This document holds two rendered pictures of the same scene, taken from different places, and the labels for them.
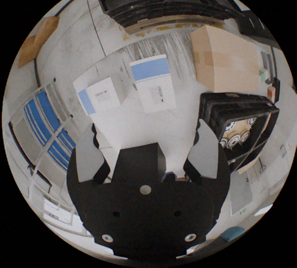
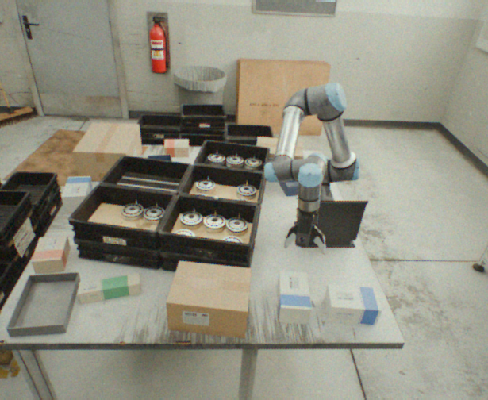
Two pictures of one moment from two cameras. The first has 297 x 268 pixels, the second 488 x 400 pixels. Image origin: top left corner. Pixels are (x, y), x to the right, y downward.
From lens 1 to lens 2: 1.36 m
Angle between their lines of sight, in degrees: 24
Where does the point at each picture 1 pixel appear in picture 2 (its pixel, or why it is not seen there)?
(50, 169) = not seen: outside the picture
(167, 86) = (284, 286)
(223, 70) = (240, 280)
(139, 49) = (301, 333)
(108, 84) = (335, 301)
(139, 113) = (314, 280)
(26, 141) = not seen: outside the picture
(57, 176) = not seen: outside the picture
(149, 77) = (297, 295)
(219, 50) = (241, 292)
